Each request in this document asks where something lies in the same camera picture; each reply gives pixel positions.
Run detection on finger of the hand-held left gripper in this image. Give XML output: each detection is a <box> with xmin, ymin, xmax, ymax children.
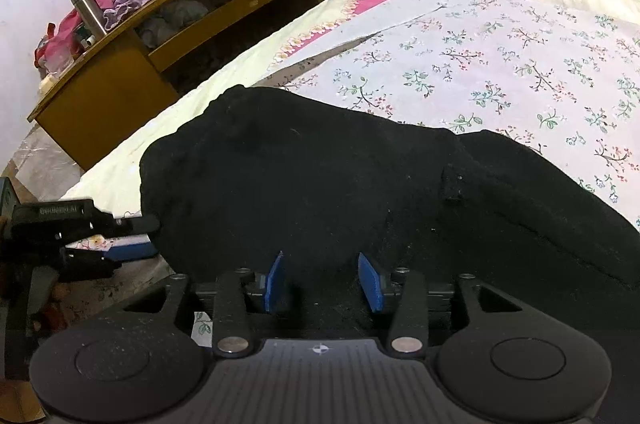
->
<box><xmin>92</xmin><ymin>213</ymin><xmax>162</xmax><ymax>238</ymax></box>
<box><xmin>62</xmin><ymin>241</ymin><xmax>155</xmax><ymax>266</ymax></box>

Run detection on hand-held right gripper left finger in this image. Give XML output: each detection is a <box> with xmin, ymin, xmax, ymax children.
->
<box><xmin>120</xmin><ymin>250</ymin><xmax>288</xmax><ymax>359</ymax></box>

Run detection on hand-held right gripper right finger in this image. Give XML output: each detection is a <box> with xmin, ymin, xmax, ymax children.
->
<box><xmin>357</xmin><ymin>252</ymin><xmax>523</xmax><ymax>359</ymax></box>

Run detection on black pants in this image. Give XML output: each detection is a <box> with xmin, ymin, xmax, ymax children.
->
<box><xmin>139</xmin><ymin>86</ymin><xmax>640</xmax><ymax>345</ymax></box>

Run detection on wooden cabinet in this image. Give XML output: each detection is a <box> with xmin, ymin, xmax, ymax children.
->
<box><xmin>27</xmin><ymin>0</ymin><xmax>378</xmax><ymax>172</ymax></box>

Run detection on red fabric bundle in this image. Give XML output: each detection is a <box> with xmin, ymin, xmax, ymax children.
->
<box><xmin>34</xmin><ymin>11</ymin><xmax>83</xmax><ymax>70</ymax></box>

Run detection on grey clothes pile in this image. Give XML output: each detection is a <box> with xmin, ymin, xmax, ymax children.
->
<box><xmin>137</xmin><ymin>0</ymin><xmax>238</xmax><ymax>50</ymax></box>

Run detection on steel bottle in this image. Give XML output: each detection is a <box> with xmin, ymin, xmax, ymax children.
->
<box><xmin>70</xmin><ymin>0</ymin><xmax>108</xmax><ymax>37</ymax></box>

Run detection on floral patchwork bed sheet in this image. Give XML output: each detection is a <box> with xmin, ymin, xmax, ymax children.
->
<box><xmin>50</xmin><ymin>0</ymin><xmax>640</xmax><ymax>355</ymax></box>

